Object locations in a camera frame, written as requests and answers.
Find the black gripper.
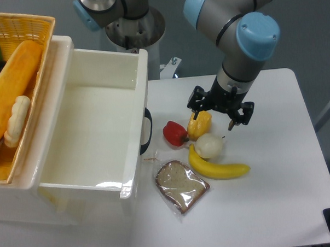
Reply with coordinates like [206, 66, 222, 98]
[187, 79, 254, 131]

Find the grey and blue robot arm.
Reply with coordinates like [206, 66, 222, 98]
[73, 0, 281, 128]

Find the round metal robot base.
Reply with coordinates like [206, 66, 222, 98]
[105, 7, 166, 50]

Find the pale white pear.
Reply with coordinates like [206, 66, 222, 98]
[194, 133, 225, 159]

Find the yellow bell pepper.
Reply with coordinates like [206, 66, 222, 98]
[187, 111, 212, 141]

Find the red bell pepper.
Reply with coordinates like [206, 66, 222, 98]
[163, 121, 189, 147]

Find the yellow banana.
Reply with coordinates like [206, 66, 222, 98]
[188, 144, 251, 180]

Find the bread slice in plastic bag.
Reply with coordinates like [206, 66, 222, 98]
[143, 149, 211, 223]

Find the open white drawer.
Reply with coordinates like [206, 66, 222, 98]
[38, 49, 152, 237]

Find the small beige bread roll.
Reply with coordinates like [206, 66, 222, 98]
[4, 95, 31, 148]

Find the long orange baguette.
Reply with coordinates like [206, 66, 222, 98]
[0, 40, 43, 139]

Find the yellow wicker basket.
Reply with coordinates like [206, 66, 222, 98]
[0, 13, 55, 185]

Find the white drawer cabinet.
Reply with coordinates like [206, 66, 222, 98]
[0, 36, 83, 225]

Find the white metal bracket with bolt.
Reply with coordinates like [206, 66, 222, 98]
[159, 56, 182, 79]

